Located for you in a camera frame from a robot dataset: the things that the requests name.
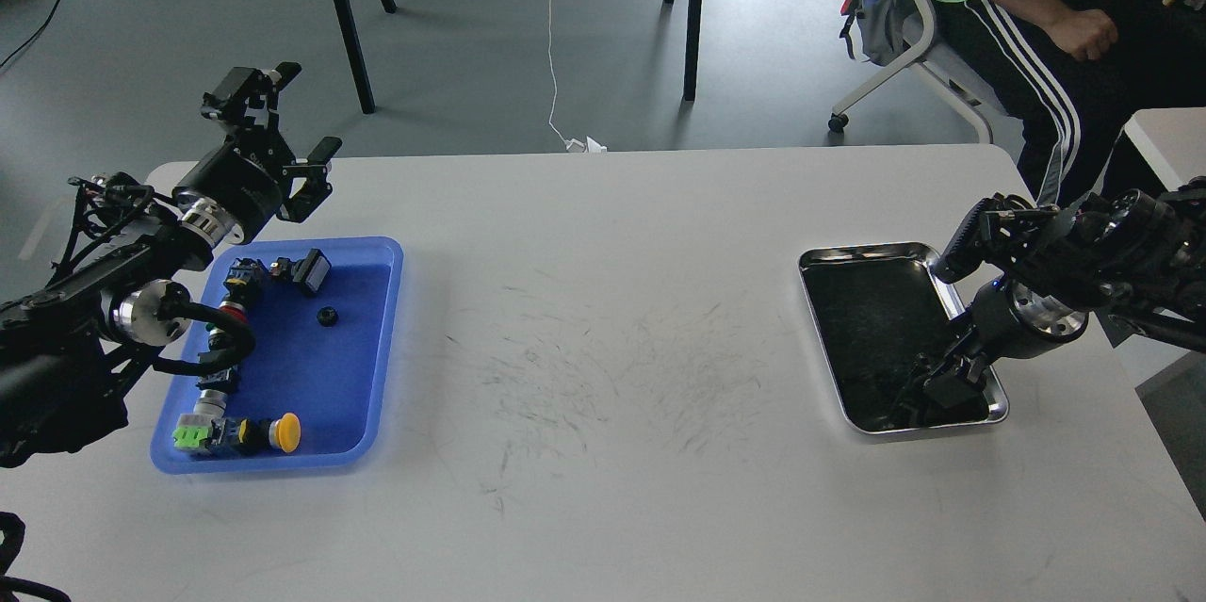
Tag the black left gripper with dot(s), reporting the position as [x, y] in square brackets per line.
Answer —
[252, 175]

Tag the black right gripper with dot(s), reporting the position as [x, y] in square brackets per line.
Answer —
[1007, 320]

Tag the small black gear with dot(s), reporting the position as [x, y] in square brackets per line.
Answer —
[327, 316]

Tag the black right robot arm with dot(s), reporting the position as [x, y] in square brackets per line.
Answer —
[1135, 258]

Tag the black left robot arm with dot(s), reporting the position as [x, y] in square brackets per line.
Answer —
[112, 309]

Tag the silver metal tray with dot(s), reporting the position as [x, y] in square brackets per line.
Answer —
[877, 309]

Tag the red green push button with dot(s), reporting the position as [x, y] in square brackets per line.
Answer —
[217, 338]

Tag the blue plastic tray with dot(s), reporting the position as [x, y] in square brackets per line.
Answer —
[331, 377]

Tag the yellow mushroom push button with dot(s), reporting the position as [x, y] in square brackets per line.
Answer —
[282, 434]

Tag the white side table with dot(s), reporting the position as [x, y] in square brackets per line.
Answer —
[1172, 142]

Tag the white office chair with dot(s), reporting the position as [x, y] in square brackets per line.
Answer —
[938, 66]

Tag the person in green shirt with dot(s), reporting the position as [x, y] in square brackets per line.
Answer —
[1074, 72]

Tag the black rectangular push button switch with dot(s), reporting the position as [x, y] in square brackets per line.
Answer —
[306, 274]

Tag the black blue yellow switch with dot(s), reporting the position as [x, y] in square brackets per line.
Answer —
[245, 282]

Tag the grey green switch part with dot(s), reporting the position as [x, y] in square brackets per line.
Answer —
[196, 431]

